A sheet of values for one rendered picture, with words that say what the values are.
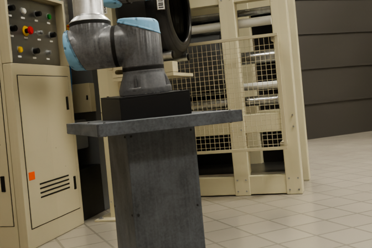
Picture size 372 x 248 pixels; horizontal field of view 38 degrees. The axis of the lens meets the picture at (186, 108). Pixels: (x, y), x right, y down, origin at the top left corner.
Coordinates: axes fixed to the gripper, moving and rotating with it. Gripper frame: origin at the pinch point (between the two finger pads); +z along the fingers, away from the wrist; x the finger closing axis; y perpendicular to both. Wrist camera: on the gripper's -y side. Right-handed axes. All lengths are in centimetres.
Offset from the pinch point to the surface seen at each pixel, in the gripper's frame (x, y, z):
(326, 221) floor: -84, -120, 24
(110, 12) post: 27.2, 0.2, 25.7
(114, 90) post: 29, -44, 31
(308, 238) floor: -77, -123, -5
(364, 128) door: -108, -54, 519
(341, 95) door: -83, -9, 492
